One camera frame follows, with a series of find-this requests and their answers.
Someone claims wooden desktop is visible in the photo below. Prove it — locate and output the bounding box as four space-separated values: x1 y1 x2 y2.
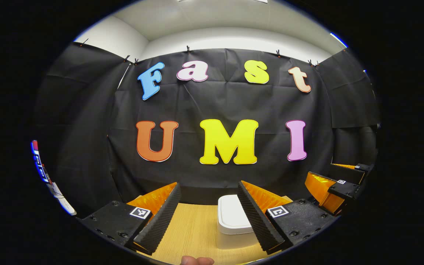
138 196 293 265

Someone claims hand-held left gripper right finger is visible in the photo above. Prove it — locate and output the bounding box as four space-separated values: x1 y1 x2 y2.
237 180 339 255

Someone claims wall poster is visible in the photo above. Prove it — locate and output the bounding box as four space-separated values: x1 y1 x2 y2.
31 140 50 183

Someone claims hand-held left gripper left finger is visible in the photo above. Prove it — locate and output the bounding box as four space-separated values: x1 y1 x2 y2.
77 182 182 256

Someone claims white side table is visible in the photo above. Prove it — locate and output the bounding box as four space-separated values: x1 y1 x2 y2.
47 182 77 216

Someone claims black backdrop cloth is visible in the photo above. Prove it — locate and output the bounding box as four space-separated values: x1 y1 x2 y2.
32 41 382 218

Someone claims white desktop garbage bin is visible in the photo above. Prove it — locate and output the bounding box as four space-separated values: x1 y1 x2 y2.
216 194 260 250

